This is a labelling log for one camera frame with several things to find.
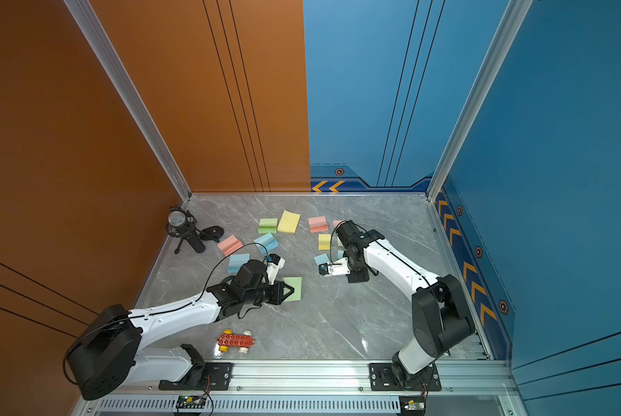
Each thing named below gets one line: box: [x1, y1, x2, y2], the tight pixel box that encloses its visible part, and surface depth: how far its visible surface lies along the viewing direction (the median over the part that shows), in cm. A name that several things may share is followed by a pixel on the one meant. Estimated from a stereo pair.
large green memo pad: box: [282, 276, 302, 303], surface depth 85 cm
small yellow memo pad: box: [318, 234, 332, 251], surface depth 104 cm
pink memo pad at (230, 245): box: [216, 234, 244, 257], surface depth 104 cm
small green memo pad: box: [257, 217, 279, 234], surface depth 110 cm
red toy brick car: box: [215, 329, 256, 354], surface depth 80 cm
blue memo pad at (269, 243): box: [253, 232, 280, 254], surface depth 104 cm
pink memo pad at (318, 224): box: [307, 215, 329, 234], surface depth 111 cm
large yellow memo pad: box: [277, 209, 301, 234], surface depth 111 cm
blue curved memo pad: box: [313, 253, 331, 267], surface depth 101 cm
